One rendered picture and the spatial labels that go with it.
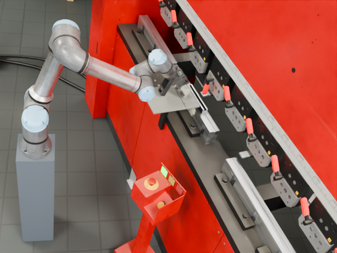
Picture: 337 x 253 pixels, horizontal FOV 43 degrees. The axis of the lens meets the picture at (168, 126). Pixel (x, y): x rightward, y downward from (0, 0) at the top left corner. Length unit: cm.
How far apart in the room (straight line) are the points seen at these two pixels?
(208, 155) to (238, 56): 58
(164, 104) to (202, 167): 37
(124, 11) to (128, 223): 138
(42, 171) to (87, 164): 95
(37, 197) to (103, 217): 63
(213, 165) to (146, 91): 53
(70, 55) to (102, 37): 116
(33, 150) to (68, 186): 93
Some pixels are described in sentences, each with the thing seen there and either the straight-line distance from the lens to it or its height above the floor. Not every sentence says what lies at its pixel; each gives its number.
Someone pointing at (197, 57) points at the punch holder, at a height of 123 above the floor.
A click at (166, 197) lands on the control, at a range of 212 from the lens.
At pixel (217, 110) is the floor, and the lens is 377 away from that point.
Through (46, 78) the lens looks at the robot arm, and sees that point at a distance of 201.
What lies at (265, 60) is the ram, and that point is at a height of 155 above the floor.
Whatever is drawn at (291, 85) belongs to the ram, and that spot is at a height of 157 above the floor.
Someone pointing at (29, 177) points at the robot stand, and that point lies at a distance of 225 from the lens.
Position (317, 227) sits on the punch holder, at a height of 125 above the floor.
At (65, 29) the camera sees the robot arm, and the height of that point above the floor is 140.
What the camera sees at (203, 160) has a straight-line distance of 214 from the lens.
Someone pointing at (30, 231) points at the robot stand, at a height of 12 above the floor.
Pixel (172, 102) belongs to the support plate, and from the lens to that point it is 219.
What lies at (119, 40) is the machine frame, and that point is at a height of 80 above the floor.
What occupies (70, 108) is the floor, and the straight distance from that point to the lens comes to 350.
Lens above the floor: 245
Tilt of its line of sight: 45 degrees down
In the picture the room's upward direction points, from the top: 16 degrees clockwise
